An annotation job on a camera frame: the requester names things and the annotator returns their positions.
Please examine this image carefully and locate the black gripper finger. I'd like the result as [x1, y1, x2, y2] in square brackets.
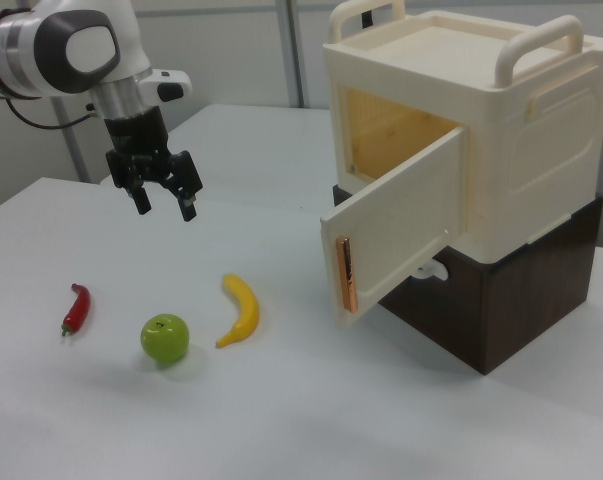
[105, 149, 153, 217]
[163, 149, 204, 223]

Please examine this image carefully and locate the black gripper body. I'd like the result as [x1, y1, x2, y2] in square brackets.
[103, 105, 176, 184]

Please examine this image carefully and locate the cream cabinet door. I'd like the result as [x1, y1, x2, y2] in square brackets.
[319, 124, 470, 330]

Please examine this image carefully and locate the cream plastic cabinet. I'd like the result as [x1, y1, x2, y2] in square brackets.
[322, 0, 603, 264]

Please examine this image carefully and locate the grey metal stand pole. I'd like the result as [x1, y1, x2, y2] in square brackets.
[49, 97, 93, 184]

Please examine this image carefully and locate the red toy chili pepper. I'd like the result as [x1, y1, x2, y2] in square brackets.
[60, 282, 92, 338]

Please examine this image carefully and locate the yellow toy banana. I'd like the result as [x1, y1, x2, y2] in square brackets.
[215, 272, 261, 350]

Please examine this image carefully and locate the green toy apple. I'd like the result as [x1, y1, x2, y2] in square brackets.
[139, 313, 191, 364]

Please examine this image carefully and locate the small white plastic latch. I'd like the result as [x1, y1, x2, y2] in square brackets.
[411, 259, 451, 282]

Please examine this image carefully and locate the dark brown wooden box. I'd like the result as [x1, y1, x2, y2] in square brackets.
[332, 183, 603, 377]

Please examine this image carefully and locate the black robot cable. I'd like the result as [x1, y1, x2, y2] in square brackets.
[4, 95, 101, 130]

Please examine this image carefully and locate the copper door handle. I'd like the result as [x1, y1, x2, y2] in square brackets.
[334, 235, 358, 314]

